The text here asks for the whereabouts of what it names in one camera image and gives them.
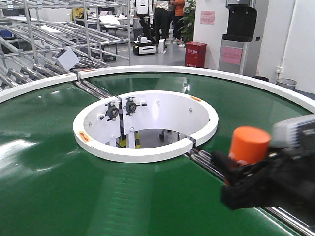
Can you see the white small box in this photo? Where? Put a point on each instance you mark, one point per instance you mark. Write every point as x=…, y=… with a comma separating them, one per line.
x=66, y=58

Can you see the green circular conveyor belt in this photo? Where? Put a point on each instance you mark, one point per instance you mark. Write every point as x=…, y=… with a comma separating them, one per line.
x=50, y=186

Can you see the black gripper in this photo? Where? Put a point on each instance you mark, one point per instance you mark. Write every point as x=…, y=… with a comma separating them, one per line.
x=282, y=179

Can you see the red fire extinguisher box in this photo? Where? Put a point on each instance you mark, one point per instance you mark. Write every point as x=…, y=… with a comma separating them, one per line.
x=195, y=54

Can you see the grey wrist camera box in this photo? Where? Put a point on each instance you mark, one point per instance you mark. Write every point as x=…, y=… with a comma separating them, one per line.
x=298, y=132

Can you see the orange cylindrical capacitor 4680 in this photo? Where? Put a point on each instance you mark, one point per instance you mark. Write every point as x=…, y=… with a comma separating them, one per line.
x=249, y=144

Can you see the roller rack with pipes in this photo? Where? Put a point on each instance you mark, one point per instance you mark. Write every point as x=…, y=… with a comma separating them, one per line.
x=33, y=32

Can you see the grey wire waste basket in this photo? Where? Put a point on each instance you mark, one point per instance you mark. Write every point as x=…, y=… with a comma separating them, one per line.
x=286, y=83

